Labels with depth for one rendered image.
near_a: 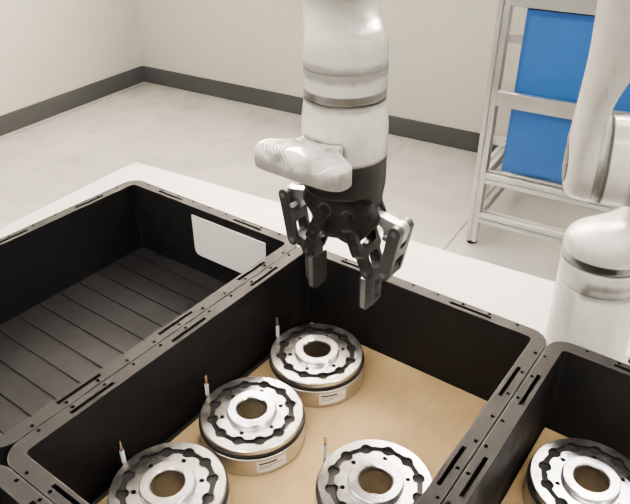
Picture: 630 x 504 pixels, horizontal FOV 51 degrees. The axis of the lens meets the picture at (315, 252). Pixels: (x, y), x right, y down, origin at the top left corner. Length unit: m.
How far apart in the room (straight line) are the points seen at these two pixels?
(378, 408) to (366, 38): 0.38
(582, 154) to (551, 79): 1.64
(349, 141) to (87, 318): 0.46
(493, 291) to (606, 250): 0.41
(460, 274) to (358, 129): 0.66
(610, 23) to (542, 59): 1.69
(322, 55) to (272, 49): 3.34
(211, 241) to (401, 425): 0.35
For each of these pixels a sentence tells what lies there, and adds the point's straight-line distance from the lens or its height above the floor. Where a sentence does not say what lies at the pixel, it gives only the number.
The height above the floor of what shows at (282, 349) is 0.86.
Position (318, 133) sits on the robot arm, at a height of 1.13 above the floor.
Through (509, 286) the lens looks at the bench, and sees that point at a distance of 1.16.
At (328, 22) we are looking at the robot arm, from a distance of 0.55.
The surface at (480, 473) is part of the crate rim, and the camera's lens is 0.54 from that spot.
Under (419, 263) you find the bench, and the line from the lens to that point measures 1.19.
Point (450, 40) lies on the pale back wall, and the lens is 3.37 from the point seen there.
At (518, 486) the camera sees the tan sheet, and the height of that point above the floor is 0.83.
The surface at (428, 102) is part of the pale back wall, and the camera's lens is 3.49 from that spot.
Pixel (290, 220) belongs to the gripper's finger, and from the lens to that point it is 0.65.
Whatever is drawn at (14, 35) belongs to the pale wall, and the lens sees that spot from 3.94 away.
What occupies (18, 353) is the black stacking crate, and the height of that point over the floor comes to 0.83.
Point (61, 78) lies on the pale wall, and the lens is 4.15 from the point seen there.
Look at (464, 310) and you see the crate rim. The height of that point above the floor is 0.93.
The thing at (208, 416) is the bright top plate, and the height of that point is 0.86.
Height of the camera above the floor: 1.34
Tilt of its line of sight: 32 degrees down
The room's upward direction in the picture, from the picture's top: straight up
